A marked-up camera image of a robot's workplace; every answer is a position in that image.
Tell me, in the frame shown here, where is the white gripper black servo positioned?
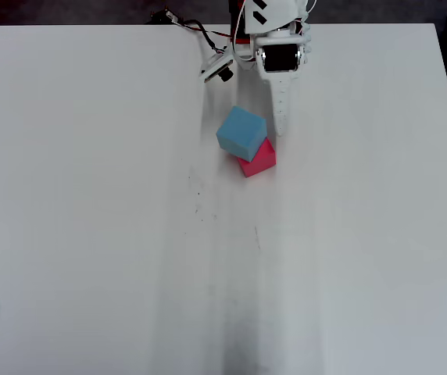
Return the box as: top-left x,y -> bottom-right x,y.
235,21 -> 313,138

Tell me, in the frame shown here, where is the blue foam cube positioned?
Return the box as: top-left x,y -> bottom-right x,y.
215,105 -> 268,164

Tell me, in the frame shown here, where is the red foam cube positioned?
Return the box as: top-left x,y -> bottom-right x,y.
234,137 -> 277,179

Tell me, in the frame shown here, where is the black wrist camera white mount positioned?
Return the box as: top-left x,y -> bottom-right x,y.
198,50 -> 235,84

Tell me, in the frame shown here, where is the thin white cable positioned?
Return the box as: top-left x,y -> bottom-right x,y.
234,0 -> 249,62

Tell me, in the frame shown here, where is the red and black cable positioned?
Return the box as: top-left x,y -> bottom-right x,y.
166,10 -> 234,54

